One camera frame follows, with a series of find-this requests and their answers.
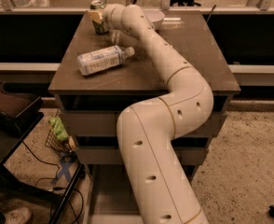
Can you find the white plastic bottle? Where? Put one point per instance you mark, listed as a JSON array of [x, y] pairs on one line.
[[102, 59]]

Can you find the green soda can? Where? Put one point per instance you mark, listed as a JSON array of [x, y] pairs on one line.
[[99, 28]]

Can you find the wire basket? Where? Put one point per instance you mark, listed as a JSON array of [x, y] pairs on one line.
[[62, 148]]

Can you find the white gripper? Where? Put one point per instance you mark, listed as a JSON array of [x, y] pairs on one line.
[[107, 12]]

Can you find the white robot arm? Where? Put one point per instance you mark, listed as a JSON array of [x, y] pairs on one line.
[[145, 130]]

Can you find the white ceramic bowl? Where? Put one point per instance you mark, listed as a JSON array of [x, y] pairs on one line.
[[156, 17]]

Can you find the black side table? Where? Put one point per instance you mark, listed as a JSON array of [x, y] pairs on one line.
[[19, 113]]

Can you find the green bag in basket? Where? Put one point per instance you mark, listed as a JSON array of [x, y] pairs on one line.
[[58, 129]]

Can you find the open bottom drawer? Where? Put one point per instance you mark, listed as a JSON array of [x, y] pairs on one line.
[[111, 199]]

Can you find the top drawer with handle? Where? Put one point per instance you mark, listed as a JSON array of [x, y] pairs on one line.
[[79, 123]]

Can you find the white shoe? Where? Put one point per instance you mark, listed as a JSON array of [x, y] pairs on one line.
[[19, 215]]

